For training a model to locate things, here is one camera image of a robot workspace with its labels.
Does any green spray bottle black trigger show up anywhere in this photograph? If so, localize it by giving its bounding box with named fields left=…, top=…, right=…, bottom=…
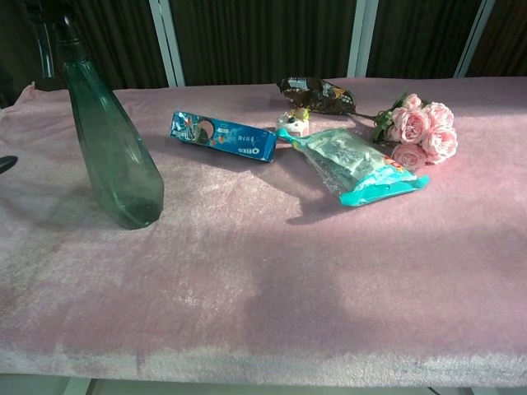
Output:
left=25, top=0, right=166, bottom=230

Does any blue Oreo cookie box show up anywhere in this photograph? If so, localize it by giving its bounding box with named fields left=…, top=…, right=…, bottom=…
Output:
left=167, top=110, right=278, bottom=164

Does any dark pleated curtain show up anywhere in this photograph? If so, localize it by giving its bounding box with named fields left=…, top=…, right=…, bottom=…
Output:
left=0, top=0, right=527, bottom=109

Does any small toy cake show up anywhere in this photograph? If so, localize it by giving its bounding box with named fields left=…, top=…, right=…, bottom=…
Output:
left=275, top=106, right=312, bottom=138

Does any pink plush table cloth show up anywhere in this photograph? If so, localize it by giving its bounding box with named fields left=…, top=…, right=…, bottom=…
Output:
left=0, top=76, right=527, bottom=388

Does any dark brown snack bag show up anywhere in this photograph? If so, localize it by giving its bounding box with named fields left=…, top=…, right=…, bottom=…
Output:
left=276, top=77, right=357, bottom=116

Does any teal clear snack bag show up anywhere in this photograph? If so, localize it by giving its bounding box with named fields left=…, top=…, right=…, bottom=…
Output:
left=277, top=127, right=430, bottom=207

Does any pink artificial rose bouquet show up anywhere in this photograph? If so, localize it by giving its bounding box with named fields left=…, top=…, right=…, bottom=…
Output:
left=349, top=92, right=459, bottom=172

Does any white frame post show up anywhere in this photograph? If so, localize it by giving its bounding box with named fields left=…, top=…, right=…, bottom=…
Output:
left=148, top=0, right=185, bottom=88
left=454, top=0, right=497, bottom=79
left=347, top=0, right=379, bottom=79

